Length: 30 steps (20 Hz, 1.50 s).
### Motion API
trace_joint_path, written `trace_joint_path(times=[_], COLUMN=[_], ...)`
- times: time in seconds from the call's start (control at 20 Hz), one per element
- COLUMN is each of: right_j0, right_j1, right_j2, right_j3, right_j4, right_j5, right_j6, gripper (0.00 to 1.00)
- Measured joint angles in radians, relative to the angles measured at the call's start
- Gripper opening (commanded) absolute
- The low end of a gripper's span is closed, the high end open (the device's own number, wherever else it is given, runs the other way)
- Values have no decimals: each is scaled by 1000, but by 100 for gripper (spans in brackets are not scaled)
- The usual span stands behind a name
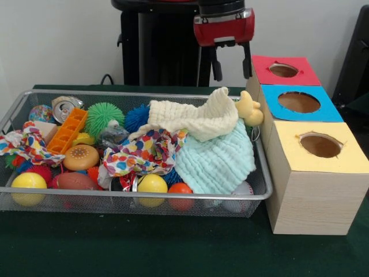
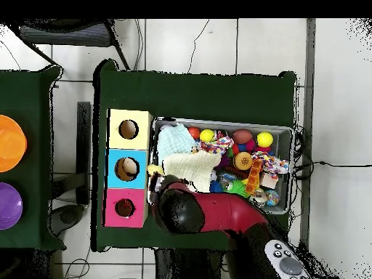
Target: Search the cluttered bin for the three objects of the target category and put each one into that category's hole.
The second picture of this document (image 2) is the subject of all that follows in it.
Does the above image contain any yellow plush duck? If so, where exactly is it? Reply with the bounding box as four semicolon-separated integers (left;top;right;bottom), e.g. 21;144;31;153
147;163;166;177

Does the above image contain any cream waffle cloth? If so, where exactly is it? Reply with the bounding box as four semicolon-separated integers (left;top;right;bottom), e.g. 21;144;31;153
162;150;222;193

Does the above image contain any mint waffle cloth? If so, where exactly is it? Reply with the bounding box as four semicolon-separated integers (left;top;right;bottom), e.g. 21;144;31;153
157;123;198;164

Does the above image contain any wooden box with three holes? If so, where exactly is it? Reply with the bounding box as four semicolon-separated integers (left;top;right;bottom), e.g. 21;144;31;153
102;108;154;228

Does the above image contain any silver mesh bin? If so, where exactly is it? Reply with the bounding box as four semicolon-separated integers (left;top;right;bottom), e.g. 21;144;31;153
147;116;294;215

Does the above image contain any yellow smooth ball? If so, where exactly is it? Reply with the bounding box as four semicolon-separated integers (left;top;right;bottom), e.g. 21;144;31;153
199;128;217;143
256;131;275;148

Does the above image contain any colourful polka dot cloth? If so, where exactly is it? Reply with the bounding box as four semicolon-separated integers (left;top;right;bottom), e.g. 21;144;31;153
200;135;235;155
251;150;290;175

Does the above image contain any plain green spiky ball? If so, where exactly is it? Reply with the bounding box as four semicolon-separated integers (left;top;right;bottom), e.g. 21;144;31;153
225;179;248;199

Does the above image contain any toy burger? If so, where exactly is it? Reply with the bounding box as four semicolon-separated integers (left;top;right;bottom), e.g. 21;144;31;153
232;151;254;171

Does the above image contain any dark green tablecloth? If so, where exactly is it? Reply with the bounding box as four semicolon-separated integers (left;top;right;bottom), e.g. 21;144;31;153
92;59;299;252

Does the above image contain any orange plastic tray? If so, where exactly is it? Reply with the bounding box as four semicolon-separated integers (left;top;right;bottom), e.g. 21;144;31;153
245;158;264;195

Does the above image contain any brown toy football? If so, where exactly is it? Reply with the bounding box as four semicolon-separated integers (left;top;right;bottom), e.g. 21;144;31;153
232;129;253;145

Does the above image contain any green side table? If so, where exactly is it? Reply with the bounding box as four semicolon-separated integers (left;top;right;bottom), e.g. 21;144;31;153
0;65;66;251

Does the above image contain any purple object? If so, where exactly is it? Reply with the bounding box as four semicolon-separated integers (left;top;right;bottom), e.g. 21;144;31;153
0;182;23;230

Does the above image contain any orange plastic bowl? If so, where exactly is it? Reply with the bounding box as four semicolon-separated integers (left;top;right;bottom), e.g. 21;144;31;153
0;114;28;173

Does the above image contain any black chair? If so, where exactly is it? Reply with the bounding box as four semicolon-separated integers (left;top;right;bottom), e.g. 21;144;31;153
17;18;130;70

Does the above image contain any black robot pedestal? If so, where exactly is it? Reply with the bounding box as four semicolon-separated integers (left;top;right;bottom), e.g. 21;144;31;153
153;248;233;279

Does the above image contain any black cable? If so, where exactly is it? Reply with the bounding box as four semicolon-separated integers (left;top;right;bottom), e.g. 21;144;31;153
295;160;372;172

